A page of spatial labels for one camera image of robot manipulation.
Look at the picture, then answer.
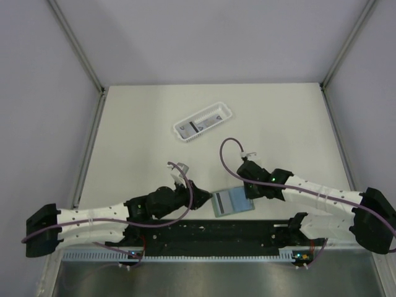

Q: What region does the left aluminium frame post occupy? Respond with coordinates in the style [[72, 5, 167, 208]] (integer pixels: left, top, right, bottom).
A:
[[46, 0, 108, 93]]

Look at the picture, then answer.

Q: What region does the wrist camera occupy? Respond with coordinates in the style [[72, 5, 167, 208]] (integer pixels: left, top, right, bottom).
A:
[[240, 152, 260, 163], [167, 163, 189, 187]]

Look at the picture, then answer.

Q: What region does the silver card with stripe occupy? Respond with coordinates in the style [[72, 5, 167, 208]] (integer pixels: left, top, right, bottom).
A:
[[213, 192, 228, 217]]

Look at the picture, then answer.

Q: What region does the aluminium frame post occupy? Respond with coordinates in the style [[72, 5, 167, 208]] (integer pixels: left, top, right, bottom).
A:
[[46, 0, 108, 93], [320, 0, 379, 92]]

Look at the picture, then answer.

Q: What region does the purple cable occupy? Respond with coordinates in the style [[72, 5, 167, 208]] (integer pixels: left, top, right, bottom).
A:
[[20, 160, 195, 269], [219, 137, 396, 267]]

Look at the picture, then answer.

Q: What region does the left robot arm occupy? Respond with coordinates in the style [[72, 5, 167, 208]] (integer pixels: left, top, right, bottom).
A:
[[22, 181, 212, 258]]

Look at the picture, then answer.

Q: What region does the right aluminium frame post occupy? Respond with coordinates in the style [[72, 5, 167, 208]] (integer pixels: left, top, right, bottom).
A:
[[320, 0, 379, 92]]

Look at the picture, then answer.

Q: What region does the white cable duct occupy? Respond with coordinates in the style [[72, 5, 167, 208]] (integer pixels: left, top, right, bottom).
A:
[[62, 248, 309, 263]]

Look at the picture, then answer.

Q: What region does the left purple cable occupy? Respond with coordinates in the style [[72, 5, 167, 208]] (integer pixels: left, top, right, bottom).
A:
[[20, 160, 195, 269]]

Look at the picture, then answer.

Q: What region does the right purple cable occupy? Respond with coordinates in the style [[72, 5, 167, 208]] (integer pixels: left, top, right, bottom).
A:
[[219, 137, 396, 267]]

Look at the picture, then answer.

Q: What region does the white plastic basket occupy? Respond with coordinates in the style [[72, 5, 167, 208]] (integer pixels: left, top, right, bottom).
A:
[[173, 101, 233, 143]]

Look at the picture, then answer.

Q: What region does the card in basket right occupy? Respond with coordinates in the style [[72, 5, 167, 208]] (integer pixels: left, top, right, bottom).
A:
[[197, 114, 223, 131]]

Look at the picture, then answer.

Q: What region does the card in basket left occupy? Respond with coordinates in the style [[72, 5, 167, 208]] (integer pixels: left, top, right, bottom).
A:
[[178, 122, 198, 139]]

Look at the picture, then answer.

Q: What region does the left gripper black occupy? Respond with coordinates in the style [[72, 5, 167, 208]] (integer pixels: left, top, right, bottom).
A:
[[155, 178, 212, 220]]

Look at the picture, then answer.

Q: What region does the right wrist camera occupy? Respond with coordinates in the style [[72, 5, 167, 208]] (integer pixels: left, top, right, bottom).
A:
[[240, 152, 260, 163]]

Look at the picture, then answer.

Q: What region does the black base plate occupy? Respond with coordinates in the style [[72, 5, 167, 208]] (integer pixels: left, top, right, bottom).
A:
[[105, 220, 311, 256]]

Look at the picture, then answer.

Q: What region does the card in basket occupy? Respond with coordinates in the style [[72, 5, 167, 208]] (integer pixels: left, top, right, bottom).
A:
[[197, 114, 223, 131], [178, 122, 198, 139]]

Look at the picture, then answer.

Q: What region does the green card holder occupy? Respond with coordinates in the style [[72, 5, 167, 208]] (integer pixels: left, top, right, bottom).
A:
[[212, 186, 255, 217]]

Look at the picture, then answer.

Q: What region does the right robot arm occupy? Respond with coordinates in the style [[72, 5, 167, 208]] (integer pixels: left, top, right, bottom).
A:
[[237, 160, 395, 254]]

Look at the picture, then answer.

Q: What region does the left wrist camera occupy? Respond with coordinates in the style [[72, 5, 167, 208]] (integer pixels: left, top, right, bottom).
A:
[[167, 163, 189, 187]]

